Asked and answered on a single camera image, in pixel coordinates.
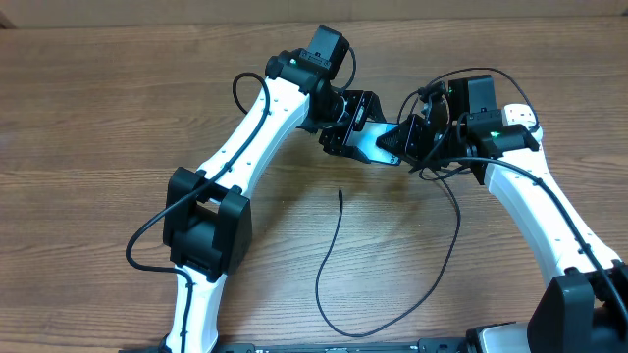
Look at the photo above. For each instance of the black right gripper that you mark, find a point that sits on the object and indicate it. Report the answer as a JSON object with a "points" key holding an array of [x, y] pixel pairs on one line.
{"points": [[405, 140]]}

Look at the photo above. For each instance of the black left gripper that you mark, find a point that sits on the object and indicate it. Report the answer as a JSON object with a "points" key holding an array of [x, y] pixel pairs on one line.
{"points": [[362, 101]]}

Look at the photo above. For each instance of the Samsung Galaxy smartphone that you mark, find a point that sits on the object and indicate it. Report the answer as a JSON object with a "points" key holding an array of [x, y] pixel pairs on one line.
{"points": [[365, 139]]}

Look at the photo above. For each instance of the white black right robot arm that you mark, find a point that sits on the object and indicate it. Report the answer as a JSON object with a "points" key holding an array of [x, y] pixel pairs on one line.
{"points": [[584, 307]]}

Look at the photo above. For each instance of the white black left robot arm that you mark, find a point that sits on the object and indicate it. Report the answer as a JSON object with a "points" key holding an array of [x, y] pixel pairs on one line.
{"points": [[205, 229]]}

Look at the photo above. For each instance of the white power strip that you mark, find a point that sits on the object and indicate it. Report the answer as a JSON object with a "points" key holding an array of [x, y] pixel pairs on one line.
{"points": [[521, 114]]}

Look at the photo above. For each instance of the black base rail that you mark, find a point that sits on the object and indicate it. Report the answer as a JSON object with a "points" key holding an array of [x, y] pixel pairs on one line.
{"points": [[424, 345]]}

